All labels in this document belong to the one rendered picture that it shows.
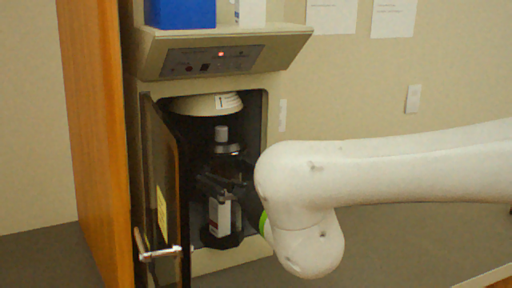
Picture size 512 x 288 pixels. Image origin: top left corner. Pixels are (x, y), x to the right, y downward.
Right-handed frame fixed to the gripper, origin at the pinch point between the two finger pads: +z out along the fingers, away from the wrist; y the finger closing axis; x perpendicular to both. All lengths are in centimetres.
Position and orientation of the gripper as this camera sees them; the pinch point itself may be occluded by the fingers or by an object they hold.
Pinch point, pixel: (222, 166)
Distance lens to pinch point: 105.7
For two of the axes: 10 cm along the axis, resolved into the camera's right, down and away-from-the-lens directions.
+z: -4.6, -3.2, 8.3
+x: -0.4, 9.4, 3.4
